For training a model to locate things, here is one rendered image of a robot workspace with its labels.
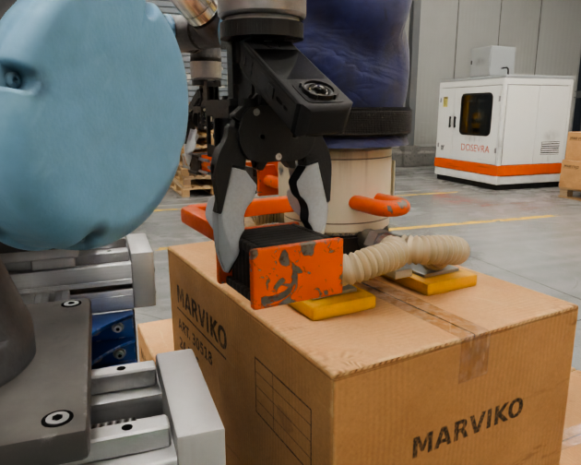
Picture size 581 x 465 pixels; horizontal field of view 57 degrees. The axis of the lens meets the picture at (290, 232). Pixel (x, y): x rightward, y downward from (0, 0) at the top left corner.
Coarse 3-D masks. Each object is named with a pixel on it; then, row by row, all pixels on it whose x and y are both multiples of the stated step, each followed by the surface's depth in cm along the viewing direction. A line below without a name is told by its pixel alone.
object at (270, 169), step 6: (246, 162) 108; (270, 162) 110; (246, 168) 104; (252, 168) 101; (264, 168) 101; (270, 168) 102; (252, 174) 102; (258, 174) 101; (264, 174) 102; (270, 174) 102; (276, 174) 103; (258, 180) 101; (258, 186) 102; (264, 186) 102; (258, 192) 102; (264, 192) 102; (270, 192) 103; (276, 192) 104
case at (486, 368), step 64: (192, 256) 97; (192, 320) 96; (256, 320) 69; (320, 320) 68; (384, 320) 67; (448, 320) 67; (512, 320) 67; (576, 320) 73; (256, 384) 72; (320, 384) 56; (384, 384) 57; (448, 384) 62; (512, 384) 68; (256, 448) 75; (320, 448) 58; (384, 448) 59; (448, 448) 65; (512, 448) 71
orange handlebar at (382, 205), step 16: (272, 176) 100; (192, 208) 68; (256, 208) 73; (272, 208) 74; (288, 208) 75; (352, 208) 77; (368, 208) 73; (384, 208) 71; (400, 208) 72; (192, 224) 65; (208, 224) 60
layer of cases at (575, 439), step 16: (160, 320) 171; (144, 336) 159; (160, 336) 159; (144, 352) 160; (160, 352) 148; (576, 384) 131; (576, 400) 124; (576, 416) 118; (576, 432) 112; (576, 448) 106; (560, 464) 102; (576, 464) 102
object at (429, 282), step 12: (408, 264) 83; (420, 264) 83; (384, 276) 84; (420, 276) 79; (432, 276) 79; (444, 276) 79; (456, 276) 79; (468, 276) 79; (420, 288) 77; (432, 288) 76; (444, 288) 77; (456, 288) 78
